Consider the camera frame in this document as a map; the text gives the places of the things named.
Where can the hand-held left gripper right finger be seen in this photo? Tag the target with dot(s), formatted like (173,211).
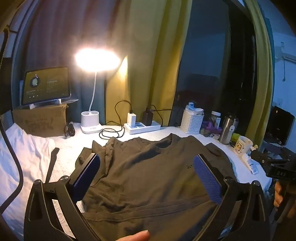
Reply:
(208,178)

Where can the person's left hand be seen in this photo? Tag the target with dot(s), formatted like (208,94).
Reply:
(134,236)

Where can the dark glass window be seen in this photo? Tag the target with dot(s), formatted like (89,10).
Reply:
(208,58)

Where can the narrow yellow curtain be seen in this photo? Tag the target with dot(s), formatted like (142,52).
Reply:
(261,69)

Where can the white tablet stand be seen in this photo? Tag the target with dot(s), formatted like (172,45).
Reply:
(55,102)

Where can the purple cloth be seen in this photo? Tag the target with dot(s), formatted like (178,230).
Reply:
(211,127)

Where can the dark grey t-shirt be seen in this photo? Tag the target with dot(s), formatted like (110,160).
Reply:
(143,176)

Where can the white air conditioner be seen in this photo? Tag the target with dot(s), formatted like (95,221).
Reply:
(286,54)

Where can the blue curtain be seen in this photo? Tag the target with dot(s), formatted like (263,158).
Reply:
(57,34)

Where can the black tablet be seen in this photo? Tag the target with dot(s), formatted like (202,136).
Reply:
(46,83)

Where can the black charger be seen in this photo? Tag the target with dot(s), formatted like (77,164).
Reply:
(147,118)

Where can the white cream tube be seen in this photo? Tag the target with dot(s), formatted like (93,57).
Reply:
(251,165)

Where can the white woven basket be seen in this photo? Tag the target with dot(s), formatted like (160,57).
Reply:
(190,122)

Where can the small yellow figurine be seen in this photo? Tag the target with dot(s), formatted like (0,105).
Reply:
(255,147)

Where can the clear jar with white lid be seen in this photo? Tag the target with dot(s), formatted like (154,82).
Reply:
(215,119)

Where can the brown cardboard box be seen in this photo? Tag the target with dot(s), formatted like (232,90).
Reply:
(39,120)

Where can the person's right hand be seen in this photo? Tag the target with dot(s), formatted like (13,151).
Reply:
(277,194)

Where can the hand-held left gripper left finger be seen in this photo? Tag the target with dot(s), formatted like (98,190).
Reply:
(86,176)

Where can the steel tumbler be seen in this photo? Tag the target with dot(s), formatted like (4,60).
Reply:
(227,132)

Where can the small yellow green object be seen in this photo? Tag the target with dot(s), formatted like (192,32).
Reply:
(235,138)

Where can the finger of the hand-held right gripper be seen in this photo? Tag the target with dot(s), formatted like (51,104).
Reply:
(263,156)

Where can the wide yellow curtain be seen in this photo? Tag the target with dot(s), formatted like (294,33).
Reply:
(148,58)

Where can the white cartoon mug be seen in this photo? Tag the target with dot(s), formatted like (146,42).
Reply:
(240,146)

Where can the white desk lamp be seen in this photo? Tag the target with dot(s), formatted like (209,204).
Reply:
(90,122)

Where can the blue white packet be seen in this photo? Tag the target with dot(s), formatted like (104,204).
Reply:
(190,106)

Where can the white charger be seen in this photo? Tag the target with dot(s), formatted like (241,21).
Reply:
(131,119)

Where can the black boxy device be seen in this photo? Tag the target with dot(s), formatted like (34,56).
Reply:
(279,125)

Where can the white power strip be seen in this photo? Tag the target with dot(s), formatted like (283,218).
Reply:
(150,128)

